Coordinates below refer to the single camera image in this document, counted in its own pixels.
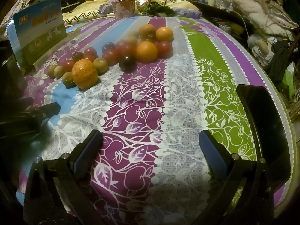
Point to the lavender tissue packet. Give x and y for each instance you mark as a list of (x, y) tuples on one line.
[(187, 13)]

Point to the dark purple plum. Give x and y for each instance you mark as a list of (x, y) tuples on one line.
[(108, 46), (126, 62), (77, 55), (150, 38)]

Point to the smooth orange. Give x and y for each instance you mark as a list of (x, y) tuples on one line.
[(146, 30), (164, 34), (146, 51)]

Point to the clear plastic food bag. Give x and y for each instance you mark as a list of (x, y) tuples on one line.
[(145, 1)]

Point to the red tomato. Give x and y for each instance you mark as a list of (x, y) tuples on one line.
[(125, 46), (164, 49), (68, 66), (90, 51), (110, 56), (89, 58)]

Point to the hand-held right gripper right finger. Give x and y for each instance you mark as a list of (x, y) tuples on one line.
[(215, 157)]

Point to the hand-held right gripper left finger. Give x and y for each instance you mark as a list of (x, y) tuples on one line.
[(86, 154)]

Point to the pile of pale clothes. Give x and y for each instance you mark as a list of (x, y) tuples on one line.
[(262, 16)]

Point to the striped floral bedsheet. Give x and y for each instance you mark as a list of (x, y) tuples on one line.
[(182, 98)]

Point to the black garment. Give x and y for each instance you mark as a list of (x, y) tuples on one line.
[(279, 58)]

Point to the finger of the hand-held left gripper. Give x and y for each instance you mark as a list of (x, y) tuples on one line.
[(46, 109)]

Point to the green plastic bag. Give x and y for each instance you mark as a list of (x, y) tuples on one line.
[(289, 79)]

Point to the tan round fruit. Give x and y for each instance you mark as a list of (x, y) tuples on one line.
[(68, 80), (131, 39), (59, 72), (51, 71), (100, 65)]

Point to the plastic bag with greens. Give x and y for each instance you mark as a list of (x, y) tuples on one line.
[(91, 9)]

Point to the leafy green vegetables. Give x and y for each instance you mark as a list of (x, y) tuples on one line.
[(157, 10)]

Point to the pink paper cup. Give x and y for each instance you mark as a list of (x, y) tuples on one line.
[(123, 8)]

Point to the blue and green carton box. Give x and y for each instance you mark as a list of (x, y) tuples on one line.
[(38, 30)]

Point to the black smartphone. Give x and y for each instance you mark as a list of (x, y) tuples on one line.
[(264, 131)]

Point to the large bumpy orange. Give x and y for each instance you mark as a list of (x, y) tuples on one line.
[(84, 73)]

